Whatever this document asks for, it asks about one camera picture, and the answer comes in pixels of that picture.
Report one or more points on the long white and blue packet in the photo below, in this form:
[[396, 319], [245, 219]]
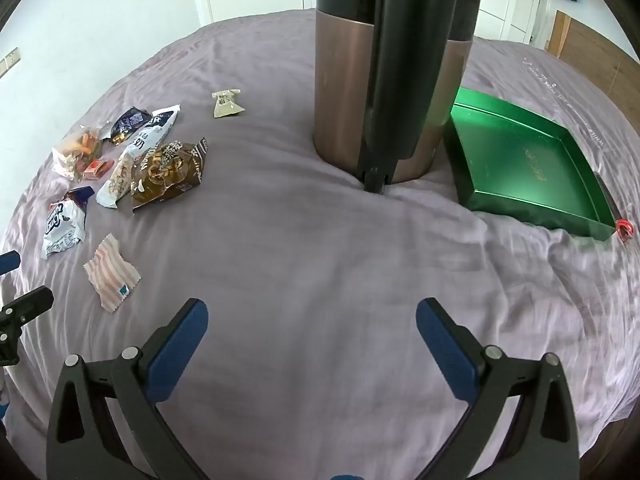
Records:
[[157, 122]]

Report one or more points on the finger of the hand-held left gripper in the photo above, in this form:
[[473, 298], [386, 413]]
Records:
[[9, 263], [30, 302]]

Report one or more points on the clear bag of orange snacks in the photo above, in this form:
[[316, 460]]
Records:
[[80, 147]]

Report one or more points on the blue and white snack packet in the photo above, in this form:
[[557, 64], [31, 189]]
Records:
[[62, 225]]

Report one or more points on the wall switch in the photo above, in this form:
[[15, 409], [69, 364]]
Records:
[[10, 62]]

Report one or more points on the pink striped snack packet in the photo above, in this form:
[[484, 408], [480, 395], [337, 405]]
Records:
[[112, 275]]

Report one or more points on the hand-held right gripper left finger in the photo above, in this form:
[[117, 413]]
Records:
[[182, 340]]

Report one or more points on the small red snack packet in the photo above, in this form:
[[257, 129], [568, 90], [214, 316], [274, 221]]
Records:
[[97, 170]]

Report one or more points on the small red clip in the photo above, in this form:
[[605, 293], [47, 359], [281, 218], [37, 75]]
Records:
[[625, 228]]

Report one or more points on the small beige snack packet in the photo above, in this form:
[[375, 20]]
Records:
[[226, 105]]

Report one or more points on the green tray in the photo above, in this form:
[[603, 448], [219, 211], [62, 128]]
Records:
[[525, 160]]

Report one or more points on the purple bed sheet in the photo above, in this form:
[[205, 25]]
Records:
[[310, 260]]

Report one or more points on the wooden board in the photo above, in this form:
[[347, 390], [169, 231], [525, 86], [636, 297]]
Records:
[[590, 50]]

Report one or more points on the brown and black cylinder appliance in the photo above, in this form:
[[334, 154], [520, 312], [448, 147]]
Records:
[[340, 85]]

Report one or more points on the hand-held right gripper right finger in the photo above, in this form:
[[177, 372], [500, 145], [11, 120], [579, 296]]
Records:
[[445, 345]]

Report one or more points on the small dark blue snack packet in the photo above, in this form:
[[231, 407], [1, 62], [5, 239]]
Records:
[[129, 122]]

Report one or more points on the brown snack bag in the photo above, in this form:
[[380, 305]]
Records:
[[170, 172]]

